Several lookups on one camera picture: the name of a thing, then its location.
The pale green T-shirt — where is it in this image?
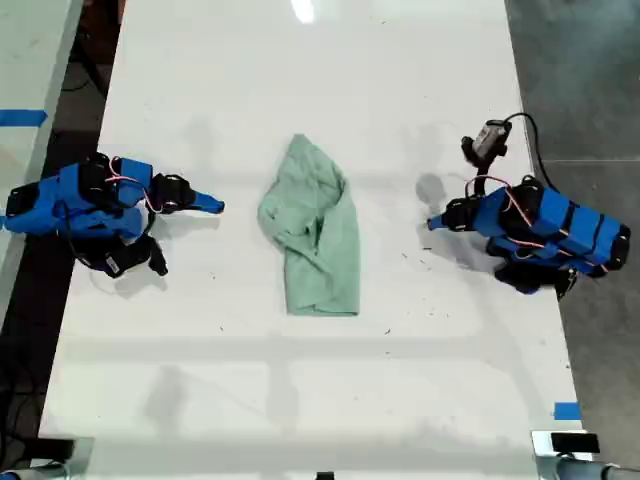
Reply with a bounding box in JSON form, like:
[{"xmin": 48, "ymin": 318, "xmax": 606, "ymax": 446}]
[{"xmin": 256, "ymin": 133, "xmax": 362, "ymax": 318}]

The long blue tape strip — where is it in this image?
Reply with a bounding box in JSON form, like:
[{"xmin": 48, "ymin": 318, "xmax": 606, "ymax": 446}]
[{"xmin": 0, "ymin": 109, "xmax": 49, "ymax": 127}]

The short blue tape piece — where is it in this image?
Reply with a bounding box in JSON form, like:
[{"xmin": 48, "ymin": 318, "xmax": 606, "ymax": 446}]
[{"xmin": 553, "ymin": 401, "xmax": 583, "ymax": 422}]

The small black box clear plate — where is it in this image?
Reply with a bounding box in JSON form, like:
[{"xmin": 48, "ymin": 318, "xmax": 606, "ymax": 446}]
[{"xmin": 36, "ymin": 436, "xmax": 95, "ymax": 480}]

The grey clamp tube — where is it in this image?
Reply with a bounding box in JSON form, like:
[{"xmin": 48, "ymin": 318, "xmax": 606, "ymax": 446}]
[{"xmin": 537, "ymin": 457, "xmax": 640, "ymax": 480}]

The black camera box grey face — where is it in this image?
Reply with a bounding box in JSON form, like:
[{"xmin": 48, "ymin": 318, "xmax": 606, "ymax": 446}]
[{"xmin": 461, "ymin": 119, "xmax": 512, "ymax": 197}]

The black camera box with label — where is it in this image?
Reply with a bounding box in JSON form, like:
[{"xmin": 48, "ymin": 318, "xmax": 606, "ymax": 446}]
[{"xmin": 74, "ymin": 233, "xmax": 169, "ymax": 279}]

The black camera cable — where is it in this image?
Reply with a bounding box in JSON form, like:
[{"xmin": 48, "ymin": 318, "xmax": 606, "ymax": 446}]
[{"xmin": 503, "ymin": 112, "xmax": 550, "ymax": 187}]

